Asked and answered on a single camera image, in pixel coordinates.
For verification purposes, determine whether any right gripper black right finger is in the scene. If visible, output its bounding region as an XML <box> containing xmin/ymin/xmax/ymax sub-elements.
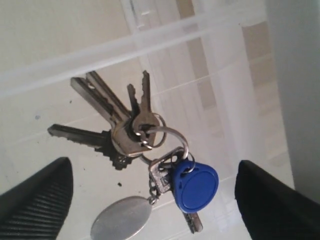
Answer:
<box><xmin>234</xmin><ymin>160</ymin><xmax>320</xmax><ymax>240</ymax></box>

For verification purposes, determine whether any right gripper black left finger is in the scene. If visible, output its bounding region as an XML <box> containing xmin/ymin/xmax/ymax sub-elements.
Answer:
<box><xmin>0</xmin><ymin>157</ymin><xmax>73</xmax><ymax>240</ymax></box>

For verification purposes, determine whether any key bunch with blue tag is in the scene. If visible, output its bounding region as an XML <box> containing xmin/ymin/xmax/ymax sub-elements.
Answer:
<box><xmin>47</xmin><ymin>71</ymin><xmax>219</xmax><ymax>240</ymax></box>

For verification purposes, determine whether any clear drawer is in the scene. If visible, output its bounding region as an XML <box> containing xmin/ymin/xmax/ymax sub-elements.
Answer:
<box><xmin>0</xmin><ymin>0</ymin><xmax>320</xmax><ymax>240</ymax></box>

